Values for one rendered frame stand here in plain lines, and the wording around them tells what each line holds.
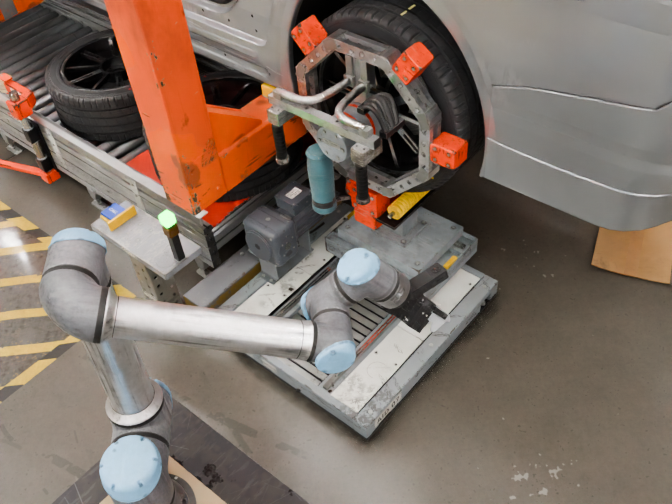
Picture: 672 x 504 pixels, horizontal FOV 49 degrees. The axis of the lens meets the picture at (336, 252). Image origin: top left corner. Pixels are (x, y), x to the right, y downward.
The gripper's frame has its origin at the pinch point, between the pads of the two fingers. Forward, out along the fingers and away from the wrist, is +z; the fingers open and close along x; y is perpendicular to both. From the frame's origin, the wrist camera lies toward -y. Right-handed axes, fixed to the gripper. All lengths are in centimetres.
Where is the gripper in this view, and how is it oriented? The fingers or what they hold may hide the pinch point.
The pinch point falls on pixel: (447, 316)
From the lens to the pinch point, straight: 191.7
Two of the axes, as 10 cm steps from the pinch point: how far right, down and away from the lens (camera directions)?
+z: 6.5, 4.3, 6.3
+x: 4.9, 4.1, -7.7
